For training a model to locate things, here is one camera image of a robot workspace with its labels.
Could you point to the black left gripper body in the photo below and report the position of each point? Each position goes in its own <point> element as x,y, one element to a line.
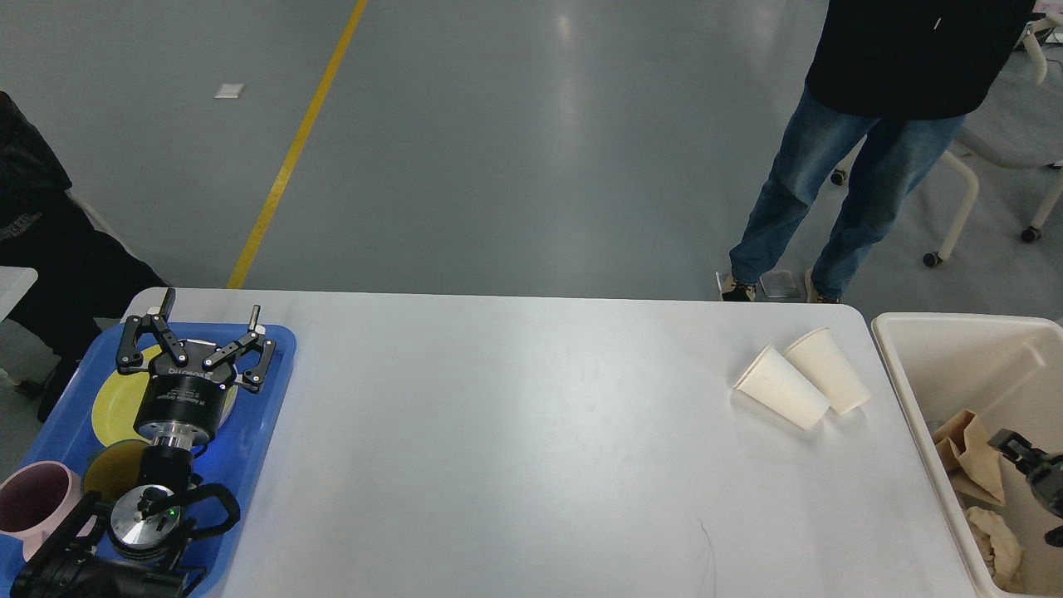
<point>181,398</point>

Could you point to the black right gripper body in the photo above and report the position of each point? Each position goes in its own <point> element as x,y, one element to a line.
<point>1045,482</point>

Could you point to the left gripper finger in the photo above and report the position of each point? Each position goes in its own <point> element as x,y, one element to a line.
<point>129,359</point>
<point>255,340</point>

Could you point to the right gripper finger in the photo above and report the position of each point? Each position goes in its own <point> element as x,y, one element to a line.
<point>1054,537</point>
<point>1017,450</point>

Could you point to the yellow plastic plate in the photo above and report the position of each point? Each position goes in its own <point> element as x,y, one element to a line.
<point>116,405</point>

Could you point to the dark green mug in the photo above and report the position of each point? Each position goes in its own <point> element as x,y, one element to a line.
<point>114,470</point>

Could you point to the pink ribbed mug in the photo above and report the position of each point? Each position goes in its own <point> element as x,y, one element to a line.
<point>35,500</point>

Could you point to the white paper cup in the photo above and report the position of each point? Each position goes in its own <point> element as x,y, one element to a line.
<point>774,382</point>

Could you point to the brown paper top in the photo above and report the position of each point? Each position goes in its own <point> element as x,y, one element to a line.
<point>999,548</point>

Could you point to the beige plastic bin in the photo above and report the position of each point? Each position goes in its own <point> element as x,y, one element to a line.
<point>1005,369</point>

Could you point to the person in dark clothes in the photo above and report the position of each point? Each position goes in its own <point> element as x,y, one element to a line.
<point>83,273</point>

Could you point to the white side table corner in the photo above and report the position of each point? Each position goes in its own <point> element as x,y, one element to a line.
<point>15,283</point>

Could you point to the white cup behind gripper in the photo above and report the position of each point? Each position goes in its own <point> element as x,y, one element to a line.
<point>818,356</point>

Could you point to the right floor socket plate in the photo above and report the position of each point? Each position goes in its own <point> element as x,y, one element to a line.
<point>780,285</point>

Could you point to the grey office chair right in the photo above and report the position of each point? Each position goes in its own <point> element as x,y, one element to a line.
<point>1017,126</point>

